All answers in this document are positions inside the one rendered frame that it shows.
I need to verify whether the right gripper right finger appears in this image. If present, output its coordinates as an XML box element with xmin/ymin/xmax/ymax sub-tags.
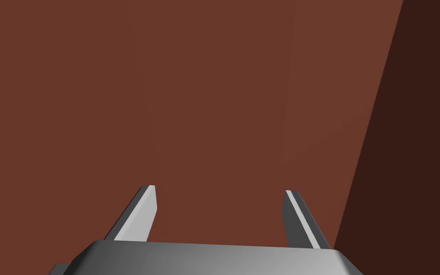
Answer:
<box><xmin>281</xmin><ymin>190</ymin><xmax>333</xmax><ymax>250</ymax></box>

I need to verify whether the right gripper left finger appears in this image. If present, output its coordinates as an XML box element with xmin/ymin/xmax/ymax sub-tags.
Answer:
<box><xmin>104</xmin><ymin>185</ymin><xmax>158</xmax><ymax>243</ymax></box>

